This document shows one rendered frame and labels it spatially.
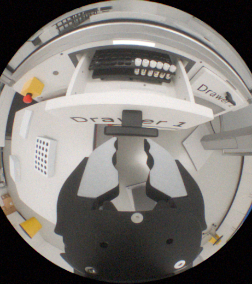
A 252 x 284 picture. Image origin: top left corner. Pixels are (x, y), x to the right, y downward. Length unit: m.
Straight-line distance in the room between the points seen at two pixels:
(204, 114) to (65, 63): 0.31
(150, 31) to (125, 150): 1.00
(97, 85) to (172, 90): 0.19
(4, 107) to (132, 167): 1.29
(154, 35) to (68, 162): 0.39
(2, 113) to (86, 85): 0.69
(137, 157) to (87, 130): 0.81
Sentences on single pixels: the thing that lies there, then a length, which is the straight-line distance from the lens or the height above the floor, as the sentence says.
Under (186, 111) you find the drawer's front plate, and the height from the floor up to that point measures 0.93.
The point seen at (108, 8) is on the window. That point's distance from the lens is 0.22.
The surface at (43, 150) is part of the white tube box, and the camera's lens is 0.36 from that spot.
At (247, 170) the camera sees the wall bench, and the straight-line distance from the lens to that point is 3.02.
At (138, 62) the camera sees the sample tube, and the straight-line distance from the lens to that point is 0.20.
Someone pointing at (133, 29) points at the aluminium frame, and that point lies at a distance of 0.21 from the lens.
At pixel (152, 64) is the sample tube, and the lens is 0.21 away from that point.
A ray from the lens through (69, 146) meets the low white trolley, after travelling 0.33.
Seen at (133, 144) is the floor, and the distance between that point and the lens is 1.05.
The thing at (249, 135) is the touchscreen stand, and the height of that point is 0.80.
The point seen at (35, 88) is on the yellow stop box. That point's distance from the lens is 0.37.
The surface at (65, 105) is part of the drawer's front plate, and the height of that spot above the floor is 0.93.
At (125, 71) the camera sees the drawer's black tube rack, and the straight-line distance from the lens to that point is 0.23.
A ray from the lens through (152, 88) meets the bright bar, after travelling 0.24.
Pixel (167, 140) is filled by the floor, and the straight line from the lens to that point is 1.14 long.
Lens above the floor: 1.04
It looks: 86 degrees down
